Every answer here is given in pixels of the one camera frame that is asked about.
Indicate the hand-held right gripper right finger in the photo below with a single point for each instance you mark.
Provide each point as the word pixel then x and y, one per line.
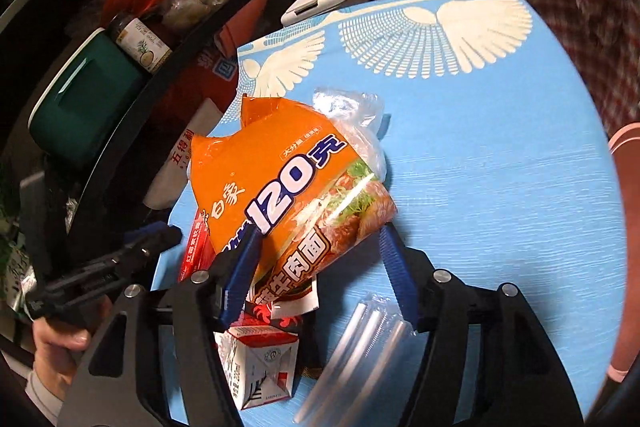
pixel 398 279

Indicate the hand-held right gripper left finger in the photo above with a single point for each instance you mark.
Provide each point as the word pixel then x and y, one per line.
pixel 244 279

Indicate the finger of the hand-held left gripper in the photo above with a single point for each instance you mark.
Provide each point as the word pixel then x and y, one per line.
pixel 157 239

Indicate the black sachet with red crab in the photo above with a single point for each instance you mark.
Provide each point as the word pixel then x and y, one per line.
pixel 282 309

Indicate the white red milk carton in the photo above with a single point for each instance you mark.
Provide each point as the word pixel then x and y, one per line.
pixel 260 364

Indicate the orange instant noodle packet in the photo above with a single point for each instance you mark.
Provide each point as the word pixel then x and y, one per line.
pixel 285 187

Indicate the person's left hand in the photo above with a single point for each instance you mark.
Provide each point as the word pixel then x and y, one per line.
pixel 55 344

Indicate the green white packet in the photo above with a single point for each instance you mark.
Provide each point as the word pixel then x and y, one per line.
pixel 12 274

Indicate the white box with red print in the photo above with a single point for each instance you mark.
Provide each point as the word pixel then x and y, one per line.
pixel 175 162

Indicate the clear plastic straw wrapper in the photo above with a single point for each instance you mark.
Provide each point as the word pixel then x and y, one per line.
pixel 357 349

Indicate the blue tablecloth with white print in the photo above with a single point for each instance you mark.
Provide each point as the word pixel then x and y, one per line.
pixel 475 157

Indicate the black shelf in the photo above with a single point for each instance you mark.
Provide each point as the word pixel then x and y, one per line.
pixel 150 92

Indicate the clear plastic bag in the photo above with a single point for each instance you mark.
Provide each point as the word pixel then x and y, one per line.
pixel 357 127

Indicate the green container with white lid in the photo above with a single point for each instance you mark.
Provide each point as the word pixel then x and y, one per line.
pixel 85 97

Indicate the red cardboard box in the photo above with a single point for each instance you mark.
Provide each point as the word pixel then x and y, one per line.
pixel 200 77

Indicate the glass jar with dark lid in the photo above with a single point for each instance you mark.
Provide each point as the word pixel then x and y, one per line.
pixel 140 43

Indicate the pink round stool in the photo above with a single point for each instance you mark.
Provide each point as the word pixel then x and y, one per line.
pixel 625 257

